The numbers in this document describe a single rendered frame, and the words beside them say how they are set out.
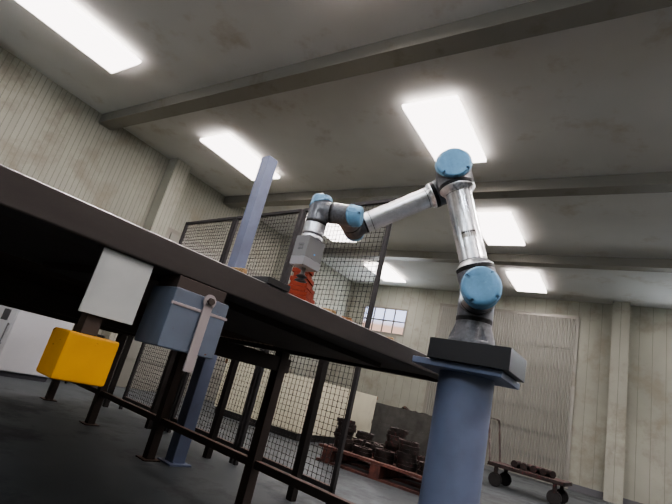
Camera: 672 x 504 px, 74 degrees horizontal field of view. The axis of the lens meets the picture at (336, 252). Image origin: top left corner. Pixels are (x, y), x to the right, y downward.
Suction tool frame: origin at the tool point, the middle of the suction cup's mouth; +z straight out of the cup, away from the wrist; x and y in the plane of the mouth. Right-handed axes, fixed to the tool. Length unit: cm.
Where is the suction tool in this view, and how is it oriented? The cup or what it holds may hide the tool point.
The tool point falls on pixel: (300, 281)
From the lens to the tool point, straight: 150.0
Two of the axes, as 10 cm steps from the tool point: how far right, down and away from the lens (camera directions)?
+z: -2.3, 9.3, -2.9
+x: 7.8, 0.0, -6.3
